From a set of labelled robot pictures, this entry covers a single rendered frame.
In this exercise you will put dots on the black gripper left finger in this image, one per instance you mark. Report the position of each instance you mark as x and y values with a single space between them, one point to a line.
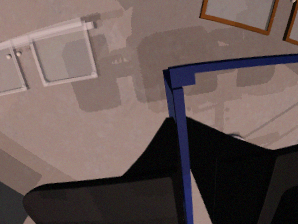
150 192

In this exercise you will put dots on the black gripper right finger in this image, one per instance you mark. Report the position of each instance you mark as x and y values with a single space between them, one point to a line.
241 183

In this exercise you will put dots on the navy glasses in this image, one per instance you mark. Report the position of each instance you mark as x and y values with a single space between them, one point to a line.
183 74

